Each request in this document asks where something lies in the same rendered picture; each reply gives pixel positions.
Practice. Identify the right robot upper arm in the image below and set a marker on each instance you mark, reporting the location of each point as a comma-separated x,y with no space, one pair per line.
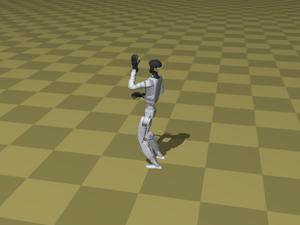
162,88

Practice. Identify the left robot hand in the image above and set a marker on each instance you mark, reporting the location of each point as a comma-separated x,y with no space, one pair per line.
134,62

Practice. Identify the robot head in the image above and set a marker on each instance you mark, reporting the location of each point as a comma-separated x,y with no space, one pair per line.
154,64

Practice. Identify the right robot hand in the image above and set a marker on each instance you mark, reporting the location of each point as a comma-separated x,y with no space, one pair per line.
137,94

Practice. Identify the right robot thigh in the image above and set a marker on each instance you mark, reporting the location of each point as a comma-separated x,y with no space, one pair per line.
149,135

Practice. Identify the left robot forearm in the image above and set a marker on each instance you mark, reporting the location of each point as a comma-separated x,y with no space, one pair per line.
132,78

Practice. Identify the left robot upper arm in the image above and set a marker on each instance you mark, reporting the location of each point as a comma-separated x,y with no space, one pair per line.
144,84

